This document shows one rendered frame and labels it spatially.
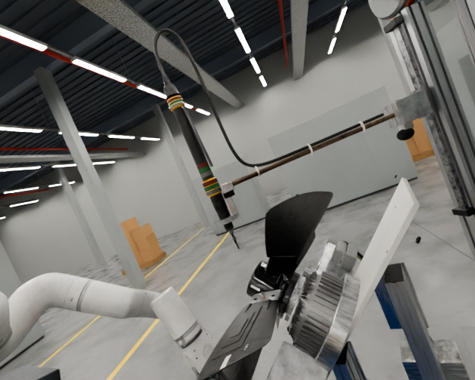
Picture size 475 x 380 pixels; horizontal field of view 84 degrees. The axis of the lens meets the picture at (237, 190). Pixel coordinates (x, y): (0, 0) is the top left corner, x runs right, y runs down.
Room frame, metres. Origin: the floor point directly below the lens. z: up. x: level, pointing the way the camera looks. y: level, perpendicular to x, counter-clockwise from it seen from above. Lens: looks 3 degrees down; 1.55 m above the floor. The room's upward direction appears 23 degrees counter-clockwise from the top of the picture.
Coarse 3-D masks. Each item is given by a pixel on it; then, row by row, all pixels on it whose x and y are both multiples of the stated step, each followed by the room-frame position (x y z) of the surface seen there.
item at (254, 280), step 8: (264, 264) 0.82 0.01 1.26; (256, 272) 0.79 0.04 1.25; (264, 272) 0.79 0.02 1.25; (296, 272) 0.81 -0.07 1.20; (256, 280) 0.78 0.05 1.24; (264, 280) 0.78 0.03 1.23; (272, 280) 0.77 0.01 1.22; (280, 280) 0.78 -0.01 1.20; (288, 280) 0.79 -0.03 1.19; (296, 280) 0.76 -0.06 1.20; (248, 288) 0.79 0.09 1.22; (264, 288) 0.77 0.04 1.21; (272, 288) 0.76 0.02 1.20; (280, 288) 0.77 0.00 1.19; (288, 288) 0.74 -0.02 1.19; (288, 296) 0.73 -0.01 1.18; (280, 304) 0.73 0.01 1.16; (280, 312) 0.74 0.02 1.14
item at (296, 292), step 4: (300, 280) 0.76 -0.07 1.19; (304, 280) 0.77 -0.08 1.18; (296, 284) 0.77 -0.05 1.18; (300, 284) 0.75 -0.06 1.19; (296, 288) 0.76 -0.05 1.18; (300, 288) 0.74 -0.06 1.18; (296, 292) 0.73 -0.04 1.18; (292, 296) 0.75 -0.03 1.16; (296, 296) 0.73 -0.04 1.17; (292, 300) 0.73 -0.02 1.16; (296, 300) 0.76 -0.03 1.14; (288, 304) 0.75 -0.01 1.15; (292, 304) 0.72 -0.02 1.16; (288, 308) 0.73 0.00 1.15; (292, 308) 0.72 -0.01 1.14; (288, 312) 0.73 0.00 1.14; (288, 316) 0.73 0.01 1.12; (288, 320) 0.75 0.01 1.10
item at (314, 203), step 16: (320, 192) 0.68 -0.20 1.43; (272, 208) 0.60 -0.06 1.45; (288, 208) 0.65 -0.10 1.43; (304, 208) 0.68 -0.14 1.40; (320, 208) 0.71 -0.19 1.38; (272, 224) 0.66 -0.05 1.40; (288, 224) 0.69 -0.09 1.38; (304, 224) 0.72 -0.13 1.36; (272, 240) 0.71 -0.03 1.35; (288, 240) 0.73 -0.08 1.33; (304, 240) 0.75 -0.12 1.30
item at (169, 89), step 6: (162, 78) 0.73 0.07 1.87; (168, 78) 0.73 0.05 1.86; (168, 84) 0.72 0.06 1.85; (168, 90) 0.72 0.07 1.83; (174, 90) 0.72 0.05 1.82; (168, 96) 0.75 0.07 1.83; (210, 198) 0.73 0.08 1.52; (216, 198) 0.72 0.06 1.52; (222, 198) 0.73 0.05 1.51; (216, 204) 0.72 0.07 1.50; (222, 204) 0.72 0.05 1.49; (216, 210) 0.72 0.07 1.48; (222, 210) 0.72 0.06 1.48; (222, 216) 0.72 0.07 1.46; (228, 222) 0.72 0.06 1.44; (228, 228) 0.72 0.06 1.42
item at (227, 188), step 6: (222, 186) 0.72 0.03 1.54; (228, 186) 0.72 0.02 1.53; (228, 192) 0.72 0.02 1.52; (228, 198) 0.72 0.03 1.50; (228, 204) 0.72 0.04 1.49; (234, 210) 0.72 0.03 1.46; (228, 216) 0.72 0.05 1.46; (234, 216) 0.71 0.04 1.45; (216, 222) 0.71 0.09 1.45; (222, 222) 0.70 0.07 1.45
